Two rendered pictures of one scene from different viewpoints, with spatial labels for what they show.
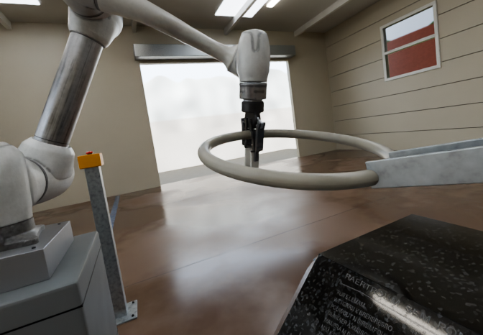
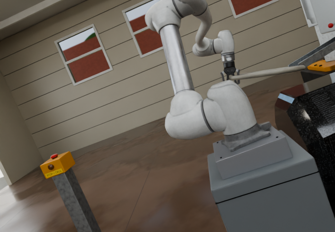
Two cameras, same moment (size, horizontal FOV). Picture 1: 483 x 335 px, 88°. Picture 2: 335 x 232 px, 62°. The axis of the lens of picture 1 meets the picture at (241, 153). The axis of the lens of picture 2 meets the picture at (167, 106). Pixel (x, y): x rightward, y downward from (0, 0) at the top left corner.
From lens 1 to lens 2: 1.84 m
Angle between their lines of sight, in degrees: 57
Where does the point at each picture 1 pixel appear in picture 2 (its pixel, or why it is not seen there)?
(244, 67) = (231, 45)
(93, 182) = (75, 185)
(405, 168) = (306, 61)
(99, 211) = (88, 215)
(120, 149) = not seen: outside the picture
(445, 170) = (313, 58)
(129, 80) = not seen: outside the picture
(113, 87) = not seen: outside the picture
